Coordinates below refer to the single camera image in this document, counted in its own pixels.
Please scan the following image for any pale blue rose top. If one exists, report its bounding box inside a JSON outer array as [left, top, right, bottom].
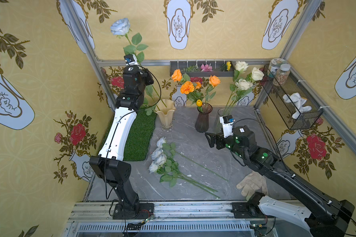
[[145, 85, 154, 98]]

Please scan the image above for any orange rose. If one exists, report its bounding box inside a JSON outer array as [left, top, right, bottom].
[[171, 69, 183, 83], [194, 82, 202, 90]]

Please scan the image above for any orange marigold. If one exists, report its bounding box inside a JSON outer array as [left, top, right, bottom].
[[180, 81, 195, 95]]

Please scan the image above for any white rose stem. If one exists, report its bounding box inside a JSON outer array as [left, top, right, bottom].
[[222, 61, 264, 116]]

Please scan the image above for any yellow orange tulip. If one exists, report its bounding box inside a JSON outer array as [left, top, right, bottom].
[[196, 99, 204, 113]]

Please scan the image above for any orange rose stem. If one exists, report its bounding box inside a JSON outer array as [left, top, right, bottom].
[[206, 76, 221, 102]]

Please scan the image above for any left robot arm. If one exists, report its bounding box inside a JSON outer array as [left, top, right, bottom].
[[89, 65, 154, 220]]

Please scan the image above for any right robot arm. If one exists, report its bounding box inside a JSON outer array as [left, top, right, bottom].
[[205, 126, 355, 237]]

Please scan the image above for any clear glass vase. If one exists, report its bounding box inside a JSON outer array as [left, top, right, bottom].
[[215, 108, 230, 133]]

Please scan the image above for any cream ruffled vase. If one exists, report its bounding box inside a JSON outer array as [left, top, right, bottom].
[[155, 99, 176, 131]]

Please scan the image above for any beige work glove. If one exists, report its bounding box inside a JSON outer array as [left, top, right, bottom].
[[236, 171, 269, 200]]

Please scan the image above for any purple glass vase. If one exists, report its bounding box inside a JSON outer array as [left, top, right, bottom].
[[195, 103, 213, 133]]

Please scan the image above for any green artificial grass mat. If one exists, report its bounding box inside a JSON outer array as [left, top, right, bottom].
[[98, 108, 155, 162]]

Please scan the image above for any white cloth in basket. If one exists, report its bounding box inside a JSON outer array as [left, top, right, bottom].
[[282, 93, 312, 119]]

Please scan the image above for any pink flower in tray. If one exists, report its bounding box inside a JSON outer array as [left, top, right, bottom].
[[200, 64, 213, 72]]

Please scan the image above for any bottle with colourful beads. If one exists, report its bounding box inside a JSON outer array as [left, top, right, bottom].
[[273, 64, 291, 86]]

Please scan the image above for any yellow flower in tray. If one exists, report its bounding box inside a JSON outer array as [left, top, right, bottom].
[[226, 61, 231, 71]]

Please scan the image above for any glass jar with white lid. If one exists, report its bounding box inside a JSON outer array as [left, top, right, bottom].
[[268, 58, 287, 78]]

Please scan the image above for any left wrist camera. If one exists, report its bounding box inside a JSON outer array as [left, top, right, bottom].
[[124, 54, 139, 66]]

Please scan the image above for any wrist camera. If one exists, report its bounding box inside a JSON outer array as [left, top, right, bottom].
[[220, 115, 234, 138], [124, 54, 139, 66]]

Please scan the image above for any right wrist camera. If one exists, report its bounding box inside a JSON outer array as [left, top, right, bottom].
[[220, 115, 234, 138]]

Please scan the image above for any grey wall planter tray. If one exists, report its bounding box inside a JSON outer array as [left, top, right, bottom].
[[170, 60, 235, 78]]

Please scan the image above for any black wire wall basket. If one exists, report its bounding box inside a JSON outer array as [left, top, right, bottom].
[[261, 65, 323, 130]]

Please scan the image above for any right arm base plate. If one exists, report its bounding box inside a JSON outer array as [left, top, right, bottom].
[[230, 202, 273, 219]]

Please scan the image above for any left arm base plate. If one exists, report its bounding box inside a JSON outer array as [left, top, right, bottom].
[[110, 202, 154, 220]]

